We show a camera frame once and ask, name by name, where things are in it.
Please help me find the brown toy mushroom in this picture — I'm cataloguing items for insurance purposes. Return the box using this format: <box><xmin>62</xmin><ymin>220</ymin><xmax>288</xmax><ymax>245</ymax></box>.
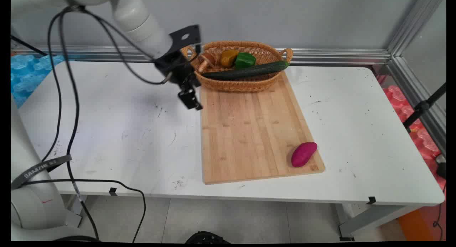
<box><xmin>198</xmin><ymin>52</ymin><xmax>216</xmax><ymax>74</ymax></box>

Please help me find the grey metal table leg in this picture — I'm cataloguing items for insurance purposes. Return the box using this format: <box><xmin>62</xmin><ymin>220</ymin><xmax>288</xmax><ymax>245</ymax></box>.
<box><xmin>335</xmin><ymin>203</ymin><xmax>423</xmax><ymax>241</ymax></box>

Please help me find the long dark green cucumber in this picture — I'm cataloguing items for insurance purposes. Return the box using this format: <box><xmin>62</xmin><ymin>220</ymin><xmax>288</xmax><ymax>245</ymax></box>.
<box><xmin>202</xmin><ymin>61</ymin><xmax>290</xmax><ymax>80</ymax></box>

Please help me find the bamboo cutting board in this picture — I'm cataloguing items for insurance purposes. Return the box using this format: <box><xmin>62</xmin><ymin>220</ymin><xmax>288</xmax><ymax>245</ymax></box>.
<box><xmin>199</xmin><ymin>71</ymin><xmax>325</xmax><ymax>185</ymax></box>

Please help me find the woven wicker basket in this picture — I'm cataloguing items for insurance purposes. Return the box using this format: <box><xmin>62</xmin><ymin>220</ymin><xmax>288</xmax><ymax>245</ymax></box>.
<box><xmin>181</xmin><ymin>41</ymin><xmax>294</xmax><ymax>93</ymax></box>

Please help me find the black cable along floor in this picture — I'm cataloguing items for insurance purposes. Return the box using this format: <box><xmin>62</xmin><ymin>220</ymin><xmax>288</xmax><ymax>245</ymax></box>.
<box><xmin>21</xmin><ymin>179</ymin><xmax>147</xmax><ymax>242</ymax></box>

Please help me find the red foam mat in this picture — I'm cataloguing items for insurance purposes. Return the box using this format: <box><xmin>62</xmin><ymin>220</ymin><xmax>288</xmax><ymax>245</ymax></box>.
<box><xmin>377</xmin><ymin>75</ymin><xmax>446</xmax><ymax>190</ymax></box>

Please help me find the grey velcro cable strap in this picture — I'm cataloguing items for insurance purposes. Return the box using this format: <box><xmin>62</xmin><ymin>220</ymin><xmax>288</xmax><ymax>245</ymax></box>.
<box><xmin>11</xmin><ymin>154</ymin><xmax>73</xmax><ymax>190</ymax></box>

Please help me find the black tripod leg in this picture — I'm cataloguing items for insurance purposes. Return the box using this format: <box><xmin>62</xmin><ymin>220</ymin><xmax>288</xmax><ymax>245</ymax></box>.
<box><xmin>403</xmin><ymin>83</ymin><xmax>446</xmax><ymax>133</ymax></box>

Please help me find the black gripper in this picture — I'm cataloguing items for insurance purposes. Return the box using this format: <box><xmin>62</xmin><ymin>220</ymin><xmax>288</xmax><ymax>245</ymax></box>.
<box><xmin>154</xmin><ymin>49</ymin><xmax>204</xmax><ymax>111</ymax></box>

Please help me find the purple sweet potato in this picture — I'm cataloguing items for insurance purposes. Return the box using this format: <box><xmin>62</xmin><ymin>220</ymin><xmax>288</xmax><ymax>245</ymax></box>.
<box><xmin>291</xmin><ymin>142</ymin><xmax>318</xmax><ymax>168</ymax></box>

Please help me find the horizontal aluminium frame rail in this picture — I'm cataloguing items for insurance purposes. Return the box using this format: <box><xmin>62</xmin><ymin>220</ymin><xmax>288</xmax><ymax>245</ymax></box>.
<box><xmin>11</xmin><ymin>45</ymin><xmax>391</xmax><ymax>65</ymax></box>

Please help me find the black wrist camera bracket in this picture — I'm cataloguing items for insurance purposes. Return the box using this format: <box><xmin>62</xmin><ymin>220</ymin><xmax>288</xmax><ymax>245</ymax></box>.
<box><xmin>169</xmin><ymin>25</ymin><xmax>201</xmax><ymax>56</ymax></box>

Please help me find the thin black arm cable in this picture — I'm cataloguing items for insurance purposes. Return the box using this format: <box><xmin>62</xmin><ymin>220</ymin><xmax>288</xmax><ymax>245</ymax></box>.
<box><xmin>41</xmin><ymin>7</ymin><xmax>77</xmax><ymax>163</ymax></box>

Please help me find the slanted aluminium frame rail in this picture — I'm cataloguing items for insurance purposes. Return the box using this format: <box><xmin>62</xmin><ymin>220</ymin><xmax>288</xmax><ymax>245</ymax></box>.
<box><xmin>386</xmin><ymin>0</ymin><xmax>446</xmax><ymax>157</ymax></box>

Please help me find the small black box device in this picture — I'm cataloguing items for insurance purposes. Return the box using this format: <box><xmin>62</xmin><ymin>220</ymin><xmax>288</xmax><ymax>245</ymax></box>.
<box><xmin>435</xmin><ymin>154</ymin><xmax>446</xmax><ymax>180</ymax></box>

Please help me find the blue foam mat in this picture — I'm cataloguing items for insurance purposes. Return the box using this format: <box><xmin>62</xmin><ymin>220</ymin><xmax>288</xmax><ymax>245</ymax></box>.
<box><xmin>11</xmin><ymin>54</ymin><xmax>67</xmax><ymax>109</ymax></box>

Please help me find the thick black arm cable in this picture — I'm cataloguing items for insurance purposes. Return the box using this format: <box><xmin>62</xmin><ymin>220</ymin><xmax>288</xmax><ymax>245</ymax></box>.
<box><xmin>58</xmin><ymin>6</ymin><xmax>100</xmax><ymax>241</ymax></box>

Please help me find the black round floor object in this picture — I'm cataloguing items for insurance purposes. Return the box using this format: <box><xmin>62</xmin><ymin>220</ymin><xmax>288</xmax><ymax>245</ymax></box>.
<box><xmin>185</xmin><ymin>231</ymin><xmax>232</xmax><ymax>244</ymax></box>

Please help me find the yellow bell pepper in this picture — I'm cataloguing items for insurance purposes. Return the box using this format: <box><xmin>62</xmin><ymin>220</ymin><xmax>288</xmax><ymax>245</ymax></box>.
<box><xmin>219</xmin><ymin>49</ymin><xmax>239</xmax><ymax>68</ymax></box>

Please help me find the green bell pepper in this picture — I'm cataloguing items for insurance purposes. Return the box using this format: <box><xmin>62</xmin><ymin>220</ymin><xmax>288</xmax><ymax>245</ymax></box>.
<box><xmin>234</xmin><ymin>52</ymin><xmax>257</xmax><ymax>70</ymax></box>

